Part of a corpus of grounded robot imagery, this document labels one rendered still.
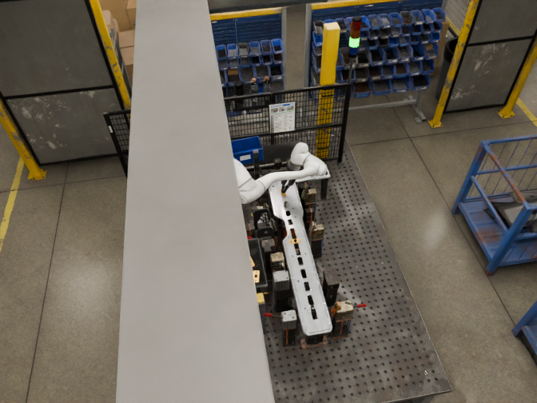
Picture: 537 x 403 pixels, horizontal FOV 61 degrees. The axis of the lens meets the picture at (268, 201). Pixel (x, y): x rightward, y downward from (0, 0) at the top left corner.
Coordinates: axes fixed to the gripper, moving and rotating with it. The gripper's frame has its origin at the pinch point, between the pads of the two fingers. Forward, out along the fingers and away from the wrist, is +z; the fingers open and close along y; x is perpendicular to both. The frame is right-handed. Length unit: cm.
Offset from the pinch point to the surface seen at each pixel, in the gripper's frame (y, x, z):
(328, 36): 9, 46, -105
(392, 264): 80, -58, 15
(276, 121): -4, 51, -28
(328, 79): 24, 50, -73
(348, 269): 48, -56, 27
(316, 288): 6, -86, 13
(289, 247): -4, -51, 13
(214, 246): -122, -236, -171
